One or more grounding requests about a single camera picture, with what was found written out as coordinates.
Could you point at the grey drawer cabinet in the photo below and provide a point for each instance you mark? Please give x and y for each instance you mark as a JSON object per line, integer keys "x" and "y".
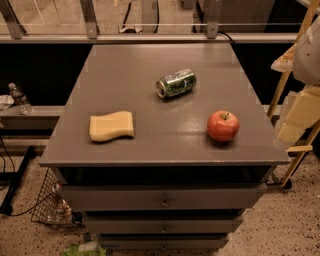
{"x": 170, "y": 186}

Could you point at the green soda can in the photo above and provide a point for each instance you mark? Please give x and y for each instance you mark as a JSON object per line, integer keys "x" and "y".
{"x": 176, "y": 83}

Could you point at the clear plastic water bottle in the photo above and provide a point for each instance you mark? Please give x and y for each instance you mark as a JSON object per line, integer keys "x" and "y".
{"x": 20, "y": 99}

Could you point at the metal railing frame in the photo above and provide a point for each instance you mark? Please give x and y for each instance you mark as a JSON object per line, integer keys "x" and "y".
{"x": 131, "y": 21}

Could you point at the red apple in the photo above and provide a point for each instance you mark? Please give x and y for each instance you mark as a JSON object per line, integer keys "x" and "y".
{"x": 223, "y": 126}

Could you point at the crumpled white paper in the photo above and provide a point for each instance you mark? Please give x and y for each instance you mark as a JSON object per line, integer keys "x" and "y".
{"x": 6, "y": 101}

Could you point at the wire mesh basket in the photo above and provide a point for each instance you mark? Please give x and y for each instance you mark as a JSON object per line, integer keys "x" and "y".
{"x": 51, "y": 209}

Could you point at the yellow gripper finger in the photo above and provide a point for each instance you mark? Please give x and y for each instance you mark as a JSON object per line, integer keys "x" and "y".
{"x": 300, "y": 111}

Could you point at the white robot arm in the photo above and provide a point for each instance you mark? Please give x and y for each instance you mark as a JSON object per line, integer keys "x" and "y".
{"x": 303, "y": 58}

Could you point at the black metal stand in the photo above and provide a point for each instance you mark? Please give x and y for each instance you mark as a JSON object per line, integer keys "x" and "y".
{"x": 13, "y": 179}

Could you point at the green white package on floor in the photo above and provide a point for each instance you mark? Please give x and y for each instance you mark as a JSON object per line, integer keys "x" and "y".
{"x": 91, "y": 248}

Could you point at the yellow sponge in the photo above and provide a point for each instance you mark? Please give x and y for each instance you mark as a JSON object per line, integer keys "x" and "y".
{"x": 111, "y": 126}

